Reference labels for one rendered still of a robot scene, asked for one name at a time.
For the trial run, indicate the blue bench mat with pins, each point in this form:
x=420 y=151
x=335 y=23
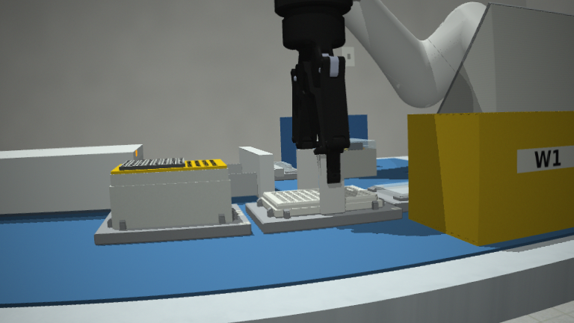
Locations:
x=50 y=260

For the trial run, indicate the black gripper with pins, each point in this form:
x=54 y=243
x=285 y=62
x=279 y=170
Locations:
x=321 y=109

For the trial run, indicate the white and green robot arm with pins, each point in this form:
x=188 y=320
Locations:
x=419 y=73

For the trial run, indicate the yellow box labelled w1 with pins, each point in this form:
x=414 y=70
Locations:
x=494 y=176

